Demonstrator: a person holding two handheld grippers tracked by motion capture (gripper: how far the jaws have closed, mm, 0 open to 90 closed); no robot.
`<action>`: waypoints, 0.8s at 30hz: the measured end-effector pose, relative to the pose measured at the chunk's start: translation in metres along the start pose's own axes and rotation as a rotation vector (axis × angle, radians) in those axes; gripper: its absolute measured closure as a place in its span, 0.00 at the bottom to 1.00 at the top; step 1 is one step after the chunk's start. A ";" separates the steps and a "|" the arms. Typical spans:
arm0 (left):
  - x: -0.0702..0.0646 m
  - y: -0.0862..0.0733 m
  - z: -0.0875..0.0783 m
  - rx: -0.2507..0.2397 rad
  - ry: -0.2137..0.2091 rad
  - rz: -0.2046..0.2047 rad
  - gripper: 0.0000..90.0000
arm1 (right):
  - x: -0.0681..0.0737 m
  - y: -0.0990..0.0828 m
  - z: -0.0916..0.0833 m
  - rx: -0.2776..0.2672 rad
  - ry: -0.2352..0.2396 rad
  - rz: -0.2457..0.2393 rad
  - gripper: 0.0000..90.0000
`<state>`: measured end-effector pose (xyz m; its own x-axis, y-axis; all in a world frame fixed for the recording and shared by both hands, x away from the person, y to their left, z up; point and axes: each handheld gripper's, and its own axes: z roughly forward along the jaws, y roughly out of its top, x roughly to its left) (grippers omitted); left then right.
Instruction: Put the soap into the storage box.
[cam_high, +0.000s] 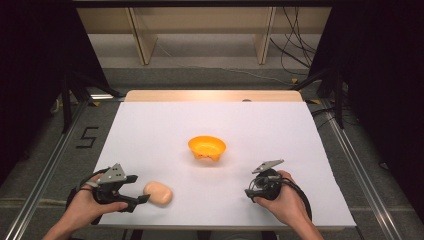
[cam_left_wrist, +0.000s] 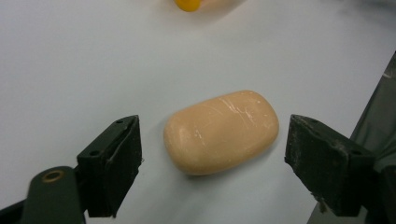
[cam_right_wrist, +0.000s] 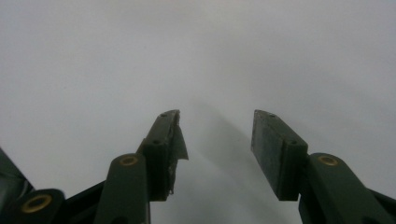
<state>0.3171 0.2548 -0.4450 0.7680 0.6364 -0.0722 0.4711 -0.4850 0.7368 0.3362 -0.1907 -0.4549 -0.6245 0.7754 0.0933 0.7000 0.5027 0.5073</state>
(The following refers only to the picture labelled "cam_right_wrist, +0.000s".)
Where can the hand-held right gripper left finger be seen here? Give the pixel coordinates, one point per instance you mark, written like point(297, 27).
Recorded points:
point(157, 155)

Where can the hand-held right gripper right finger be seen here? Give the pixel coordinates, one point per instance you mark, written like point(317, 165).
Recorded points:
point(280, 161)

